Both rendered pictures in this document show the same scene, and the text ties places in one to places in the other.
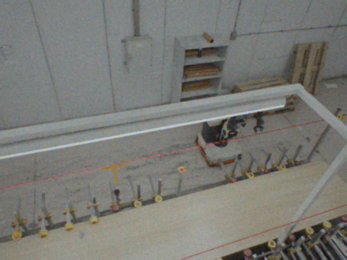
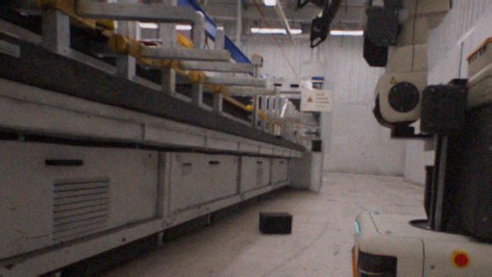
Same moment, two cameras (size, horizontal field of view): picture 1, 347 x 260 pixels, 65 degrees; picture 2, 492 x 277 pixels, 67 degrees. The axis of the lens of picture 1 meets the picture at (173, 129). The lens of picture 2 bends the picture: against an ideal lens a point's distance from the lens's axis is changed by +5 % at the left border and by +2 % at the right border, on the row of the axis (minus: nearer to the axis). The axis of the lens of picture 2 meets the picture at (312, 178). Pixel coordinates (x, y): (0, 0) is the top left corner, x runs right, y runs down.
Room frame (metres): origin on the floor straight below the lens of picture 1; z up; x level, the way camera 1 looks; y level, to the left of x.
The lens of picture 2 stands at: (3.59, -2.21, 0.50)
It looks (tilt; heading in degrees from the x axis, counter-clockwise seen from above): 3 degrees down; 118
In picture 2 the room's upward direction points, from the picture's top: 3 degrees clockwise
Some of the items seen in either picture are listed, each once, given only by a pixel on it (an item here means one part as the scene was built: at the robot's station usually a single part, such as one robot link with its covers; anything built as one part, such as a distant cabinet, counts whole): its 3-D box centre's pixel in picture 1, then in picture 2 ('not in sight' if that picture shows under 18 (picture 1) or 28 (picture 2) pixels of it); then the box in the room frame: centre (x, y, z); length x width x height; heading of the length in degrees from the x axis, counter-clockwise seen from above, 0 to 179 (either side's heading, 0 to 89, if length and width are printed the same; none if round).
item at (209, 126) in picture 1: (220, 125); (481, 144); (3.53, -0.80, 0.59); 0.55 x 0.34 x 0.83; 112
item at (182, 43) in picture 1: (197, 77); not in sight; (4.69, -0.37, 0.78); 0.90 x 0.45 x 1.55; 112
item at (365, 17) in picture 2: (236, 122); (381, 27); (3.17, -0.95, 0.99); 0.28 x 0.16 x 0.22; 112
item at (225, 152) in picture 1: (218, 145); (445, 259); (3.44, -0.83, 0.16); 0.67 x 0.64 x 0.25; 22
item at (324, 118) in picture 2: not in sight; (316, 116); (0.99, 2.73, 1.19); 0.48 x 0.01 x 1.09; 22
